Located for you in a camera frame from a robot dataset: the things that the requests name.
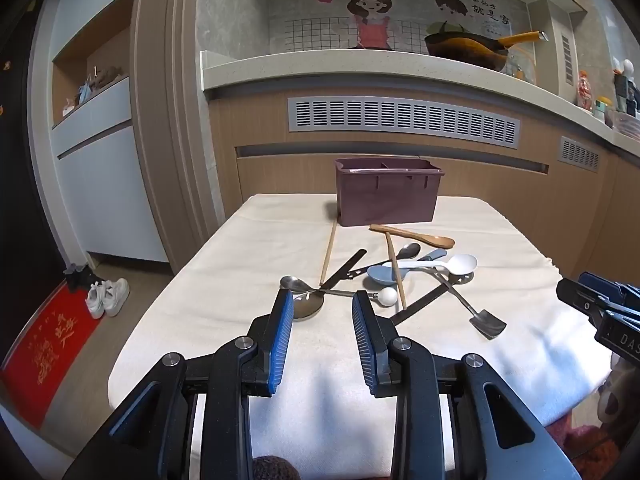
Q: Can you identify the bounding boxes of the stone countertop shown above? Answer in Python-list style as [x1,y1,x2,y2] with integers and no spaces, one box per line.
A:
[200,49,640,156]

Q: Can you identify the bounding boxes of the red door mat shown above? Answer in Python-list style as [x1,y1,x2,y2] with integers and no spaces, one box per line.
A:
[0,280,103,431]

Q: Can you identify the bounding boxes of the black shoes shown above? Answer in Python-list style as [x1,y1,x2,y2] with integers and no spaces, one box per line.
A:
[62,261,101,293]

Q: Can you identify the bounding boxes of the large grey vent grille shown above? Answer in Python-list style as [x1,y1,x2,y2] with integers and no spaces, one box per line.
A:
[286,96,521,149]

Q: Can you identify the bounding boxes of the black-handled steel spoon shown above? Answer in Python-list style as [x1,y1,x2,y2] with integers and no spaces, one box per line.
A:
[289,248,368,320]
[390,272,473,325]

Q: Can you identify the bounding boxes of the brown shelf item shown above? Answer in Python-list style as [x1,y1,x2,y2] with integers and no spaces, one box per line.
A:
[92,66,123,89]

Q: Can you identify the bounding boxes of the wooden chopstick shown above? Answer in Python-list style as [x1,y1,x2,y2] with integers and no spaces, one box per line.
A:
[384,231,408,311]
[319,216,340,288]

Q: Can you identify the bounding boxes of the steel spoon with pierced handle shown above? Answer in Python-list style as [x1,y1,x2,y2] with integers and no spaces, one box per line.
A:
[345,242,422,281]

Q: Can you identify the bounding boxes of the narrow grey vent grille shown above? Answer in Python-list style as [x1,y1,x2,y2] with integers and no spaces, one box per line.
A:
[560,34,574,86]

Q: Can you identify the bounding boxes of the candy jar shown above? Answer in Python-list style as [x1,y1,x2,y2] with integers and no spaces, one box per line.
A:
[577,71,596,109]

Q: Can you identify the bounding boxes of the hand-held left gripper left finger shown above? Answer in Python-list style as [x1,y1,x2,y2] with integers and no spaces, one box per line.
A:
[62,289,296,480]

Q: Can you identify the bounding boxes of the white tablecloth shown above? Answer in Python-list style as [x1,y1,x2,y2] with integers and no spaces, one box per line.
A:
[107,192,616,480]

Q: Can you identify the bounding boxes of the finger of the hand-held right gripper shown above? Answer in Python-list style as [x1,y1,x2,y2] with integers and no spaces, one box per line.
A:
[556,278,621,321]
[580,272,640,306]

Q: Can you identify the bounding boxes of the frying pan with orange handle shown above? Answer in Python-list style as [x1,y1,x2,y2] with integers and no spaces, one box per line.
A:
[424,30,550,72]

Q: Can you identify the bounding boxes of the wooden spoon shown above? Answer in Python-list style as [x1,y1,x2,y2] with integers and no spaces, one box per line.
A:
[369,224,456,250]

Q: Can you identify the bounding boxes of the white cabinet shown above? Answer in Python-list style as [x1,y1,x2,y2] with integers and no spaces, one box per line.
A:
[52,77,171,263]

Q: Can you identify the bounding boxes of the purple plastic utensil holder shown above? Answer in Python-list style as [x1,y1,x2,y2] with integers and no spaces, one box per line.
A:
[334,157,446,227]

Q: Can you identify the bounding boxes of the small grey vent grille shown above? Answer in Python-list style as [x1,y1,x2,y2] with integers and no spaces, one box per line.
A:
[559,136,601,173]

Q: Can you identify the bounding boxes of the white sneaker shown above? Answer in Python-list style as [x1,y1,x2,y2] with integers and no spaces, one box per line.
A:
[102,277,131,317]
[85,282,108,319]

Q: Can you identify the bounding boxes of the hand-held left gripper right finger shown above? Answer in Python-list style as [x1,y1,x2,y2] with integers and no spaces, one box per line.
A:
[351,290,583,480]

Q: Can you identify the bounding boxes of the cartoon wall sticker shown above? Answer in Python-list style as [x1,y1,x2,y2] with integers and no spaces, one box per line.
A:
[285,0,513,53]

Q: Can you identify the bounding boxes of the steel spoon with white knob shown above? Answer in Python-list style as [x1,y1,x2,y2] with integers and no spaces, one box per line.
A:
[280,275,398,307]

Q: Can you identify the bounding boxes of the brown fuzzy object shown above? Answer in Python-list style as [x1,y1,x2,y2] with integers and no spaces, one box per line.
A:
[252,455,301,480]

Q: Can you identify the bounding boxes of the shovel-shaped steel spoon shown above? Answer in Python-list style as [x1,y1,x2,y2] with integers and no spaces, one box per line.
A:
[432,267,507,340]

